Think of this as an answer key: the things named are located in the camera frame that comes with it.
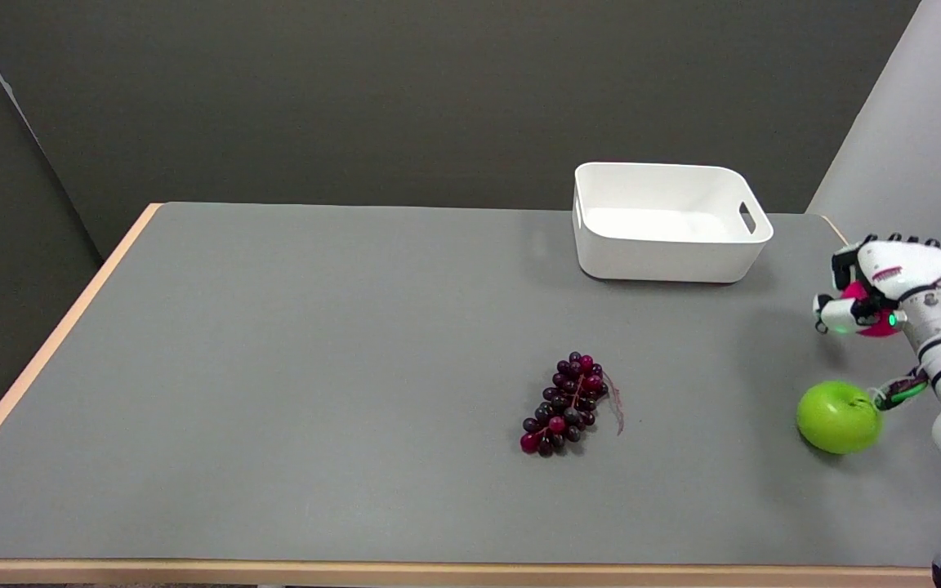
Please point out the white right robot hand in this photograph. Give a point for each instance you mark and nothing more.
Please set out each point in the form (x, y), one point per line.
(887, 278)

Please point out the red apple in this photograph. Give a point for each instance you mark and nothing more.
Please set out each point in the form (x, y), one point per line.
(867, 314)

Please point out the green apple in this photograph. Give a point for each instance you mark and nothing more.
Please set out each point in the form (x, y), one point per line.
(838, 416)

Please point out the white plastic storage bin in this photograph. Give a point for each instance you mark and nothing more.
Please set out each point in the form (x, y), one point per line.
(666, 224)

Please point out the dark purple grape bunch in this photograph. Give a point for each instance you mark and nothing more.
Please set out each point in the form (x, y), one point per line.
(565, 403)

